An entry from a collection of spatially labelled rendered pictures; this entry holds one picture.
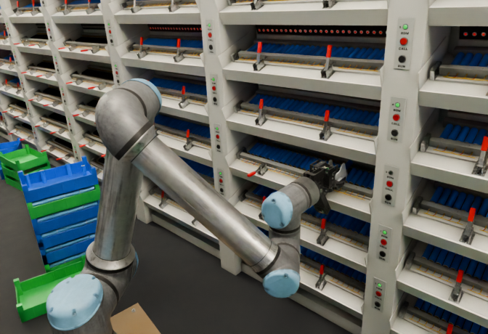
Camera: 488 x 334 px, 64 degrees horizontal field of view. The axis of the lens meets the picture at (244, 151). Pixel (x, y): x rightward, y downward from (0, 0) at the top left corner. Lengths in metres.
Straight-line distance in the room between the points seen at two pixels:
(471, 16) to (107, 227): 1.07
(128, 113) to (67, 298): 0.57
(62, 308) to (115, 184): 0.36
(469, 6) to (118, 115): 0.80
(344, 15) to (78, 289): 1.06
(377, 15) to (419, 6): 0.10
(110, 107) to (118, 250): 0.51
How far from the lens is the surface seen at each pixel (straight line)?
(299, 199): 1.08
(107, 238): 1.24
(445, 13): 1.04
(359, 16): 1.12
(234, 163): 1.57
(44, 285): 2.06
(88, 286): 1.25
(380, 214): 1.23
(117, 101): 0.94
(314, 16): 1.19
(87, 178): 1.90
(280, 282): 1.01
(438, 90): 1.07
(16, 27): 3.30
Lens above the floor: 1.16
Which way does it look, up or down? 21 degrees down
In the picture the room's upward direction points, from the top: 3 degrees counter-clockwise
